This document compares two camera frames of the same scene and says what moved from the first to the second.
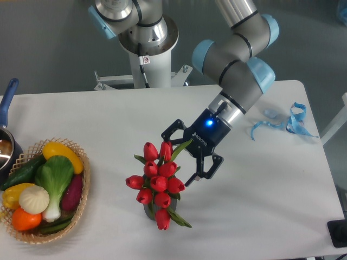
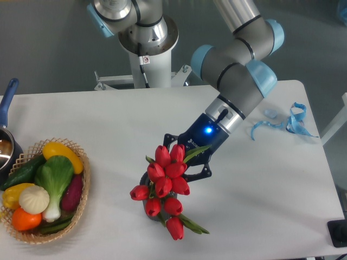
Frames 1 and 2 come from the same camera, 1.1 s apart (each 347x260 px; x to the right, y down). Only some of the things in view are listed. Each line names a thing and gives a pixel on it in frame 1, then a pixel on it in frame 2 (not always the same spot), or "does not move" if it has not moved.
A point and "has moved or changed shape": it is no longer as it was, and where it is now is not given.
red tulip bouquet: [158, 184] has moved or changed shape
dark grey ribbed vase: [150, 208] -> [144, 181]
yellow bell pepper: [11, 195] does not move
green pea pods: [53, 227] does not move
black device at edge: [337, 230] does not move
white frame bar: [340, 119] does not move
